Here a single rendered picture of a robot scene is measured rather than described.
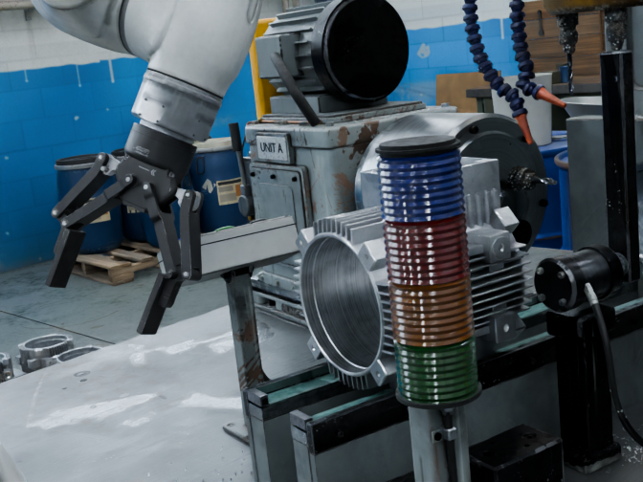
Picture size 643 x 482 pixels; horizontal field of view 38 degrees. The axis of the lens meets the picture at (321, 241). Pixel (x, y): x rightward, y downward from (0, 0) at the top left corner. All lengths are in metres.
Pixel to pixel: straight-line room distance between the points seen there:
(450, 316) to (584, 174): 0.79
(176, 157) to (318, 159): 0.54
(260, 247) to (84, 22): 0.35
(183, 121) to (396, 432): 0.40
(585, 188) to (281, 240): 0.48
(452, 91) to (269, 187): 5.92
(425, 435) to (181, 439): 0.62
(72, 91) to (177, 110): 5.92
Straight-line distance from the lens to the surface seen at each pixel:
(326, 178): 1.52
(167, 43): 1.02
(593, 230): 1.42
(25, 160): 6.74
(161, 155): 1.02
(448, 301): 0.65
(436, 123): 1.41
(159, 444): 1.27
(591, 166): 1.41
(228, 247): 1.16
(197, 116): 1.02
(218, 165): 6.08
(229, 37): 1.02
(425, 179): 0.63
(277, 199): 1.64
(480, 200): 1.04
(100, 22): 1.08
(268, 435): 1.03
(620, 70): 1.05
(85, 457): 1.27
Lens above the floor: 1.29
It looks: 12 degrees down
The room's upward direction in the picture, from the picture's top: 6 degrees counter-clockwise
